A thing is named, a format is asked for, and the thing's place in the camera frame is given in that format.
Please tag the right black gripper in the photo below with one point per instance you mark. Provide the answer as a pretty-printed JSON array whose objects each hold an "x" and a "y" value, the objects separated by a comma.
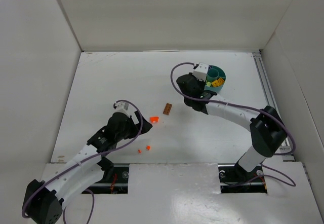
[{"x": 210, "y": 92}]

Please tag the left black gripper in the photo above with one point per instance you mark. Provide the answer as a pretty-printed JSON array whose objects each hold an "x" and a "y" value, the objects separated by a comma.
[{"x": 137, "y": 122}]

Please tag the yellow orange lego brick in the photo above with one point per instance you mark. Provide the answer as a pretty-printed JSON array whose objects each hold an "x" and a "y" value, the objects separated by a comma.
[{"x": 218, "y": 82}]

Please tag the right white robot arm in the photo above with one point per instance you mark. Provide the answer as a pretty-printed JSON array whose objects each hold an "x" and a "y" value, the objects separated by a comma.
[{"x": 264, "y": 125}]

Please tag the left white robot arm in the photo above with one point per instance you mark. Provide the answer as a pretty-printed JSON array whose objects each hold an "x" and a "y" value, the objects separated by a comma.
[{"x": 46, "y": 200}]

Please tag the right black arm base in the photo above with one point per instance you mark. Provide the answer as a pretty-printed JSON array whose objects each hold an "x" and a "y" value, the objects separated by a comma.
[{"x": 234, "y": 180}]

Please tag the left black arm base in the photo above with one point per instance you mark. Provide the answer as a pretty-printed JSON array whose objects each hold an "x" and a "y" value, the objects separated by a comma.
[{"x": 115, "y": 178}]

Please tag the orange lego dish piece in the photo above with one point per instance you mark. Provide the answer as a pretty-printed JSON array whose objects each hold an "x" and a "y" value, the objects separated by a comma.
[{"x": 154, "y": 119}]

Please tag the teal divided round container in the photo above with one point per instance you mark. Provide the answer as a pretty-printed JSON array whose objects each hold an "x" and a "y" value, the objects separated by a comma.
[{"x": 215, "y": 79}]

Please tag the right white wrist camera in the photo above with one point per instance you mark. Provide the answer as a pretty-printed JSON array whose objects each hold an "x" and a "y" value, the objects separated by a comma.
[{"x": 200, "y": 71}]

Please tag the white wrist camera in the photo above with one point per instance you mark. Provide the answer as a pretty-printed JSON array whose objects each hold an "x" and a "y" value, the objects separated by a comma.
[
  {"x": 121, "y": 107},
  {"x": 200, "y": 71}
]

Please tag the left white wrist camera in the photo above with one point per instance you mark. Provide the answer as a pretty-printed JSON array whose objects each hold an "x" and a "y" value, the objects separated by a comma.
[{"x": 121, "y": 107}]

